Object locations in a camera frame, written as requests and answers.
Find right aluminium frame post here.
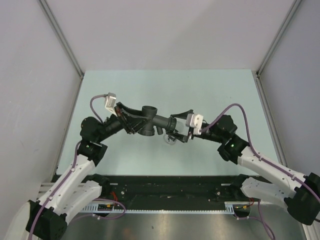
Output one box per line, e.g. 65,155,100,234
257,0,303,73

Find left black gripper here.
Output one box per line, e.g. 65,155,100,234
96,102,152,143

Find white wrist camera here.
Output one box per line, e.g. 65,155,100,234
104,92,116,115
185,113,204,135

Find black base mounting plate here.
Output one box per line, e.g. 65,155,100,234
51,174,262,218

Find dark grey pipe fitting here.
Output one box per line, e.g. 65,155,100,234
138,105,177,137

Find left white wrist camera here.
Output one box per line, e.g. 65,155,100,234
104,92,116,115

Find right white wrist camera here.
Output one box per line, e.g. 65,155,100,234
185,113,204,135

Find clear plastic threaded connector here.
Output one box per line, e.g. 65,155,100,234
163,126,178,145

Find white slotted cable duct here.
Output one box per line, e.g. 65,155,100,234
80,203,235,215

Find left aluminium frame post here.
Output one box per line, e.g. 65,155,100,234
37,0,84,80

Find aluminium frame post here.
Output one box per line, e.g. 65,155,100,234
257,0,303,73
37,0,84,80

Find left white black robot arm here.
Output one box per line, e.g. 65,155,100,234
25,99,158,240

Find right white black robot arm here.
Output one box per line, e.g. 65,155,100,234
166,110,320,226

